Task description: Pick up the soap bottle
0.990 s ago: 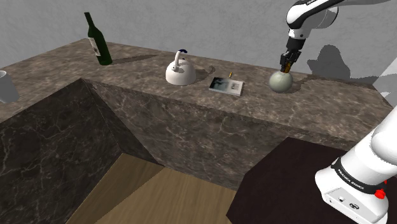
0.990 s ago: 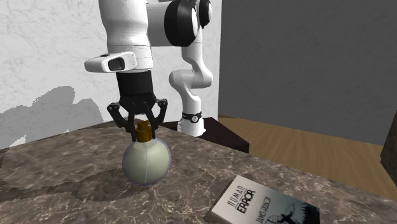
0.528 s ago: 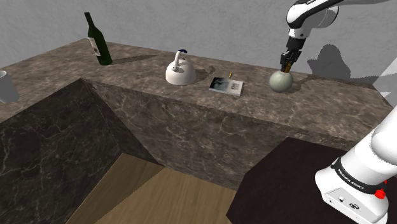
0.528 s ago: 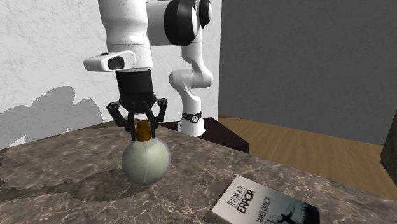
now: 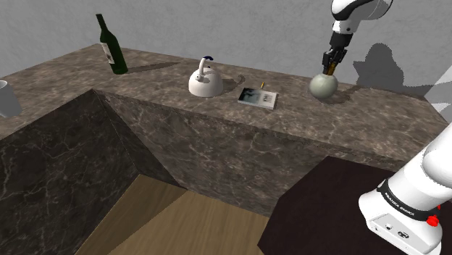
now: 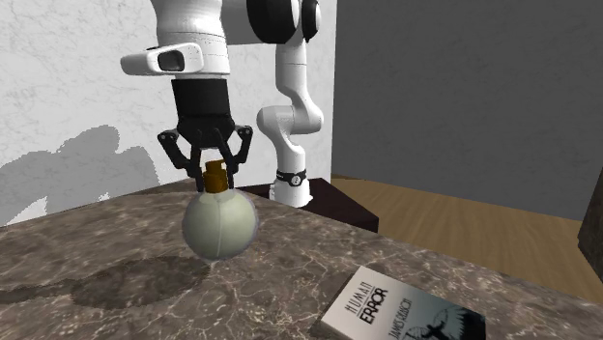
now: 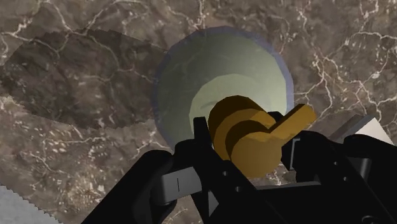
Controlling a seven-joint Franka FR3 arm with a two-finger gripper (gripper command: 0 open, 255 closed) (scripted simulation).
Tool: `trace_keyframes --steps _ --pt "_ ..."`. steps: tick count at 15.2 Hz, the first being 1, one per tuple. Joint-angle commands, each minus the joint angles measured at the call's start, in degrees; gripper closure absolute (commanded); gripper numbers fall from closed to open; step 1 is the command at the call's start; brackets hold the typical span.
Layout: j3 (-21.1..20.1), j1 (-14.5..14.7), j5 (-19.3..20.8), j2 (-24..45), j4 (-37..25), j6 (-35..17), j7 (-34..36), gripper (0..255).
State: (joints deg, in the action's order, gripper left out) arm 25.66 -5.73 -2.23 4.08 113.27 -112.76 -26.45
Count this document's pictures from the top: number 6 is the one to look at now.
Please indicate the dark maroon robot stand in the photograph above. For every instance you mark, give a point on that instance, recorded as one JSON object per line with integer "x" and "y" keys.
{"x": 339, "y": 202}

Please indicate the round pale bottle brown cap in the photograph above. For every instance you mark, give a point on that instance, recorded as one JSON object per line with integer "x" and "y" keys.
{"x": 219, "y": 226}

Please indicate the white book with black bird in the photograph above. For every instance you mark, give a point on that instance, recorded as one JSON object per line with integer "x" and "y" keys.
{"x": 377, "y": 311}

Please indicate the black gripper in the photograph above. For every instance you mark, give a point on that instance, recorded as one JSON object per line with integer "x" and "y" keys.
{"x": 202, "y": 106}

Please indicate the dark brown furniture piece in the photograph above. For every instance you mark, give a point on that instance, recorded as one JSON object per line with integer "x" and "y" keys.
{"x": 592, "y": 230}

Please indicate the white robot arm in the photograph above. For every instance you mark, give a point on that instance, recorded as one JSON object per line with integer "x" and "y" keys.
{"x": 198, "y": 23}

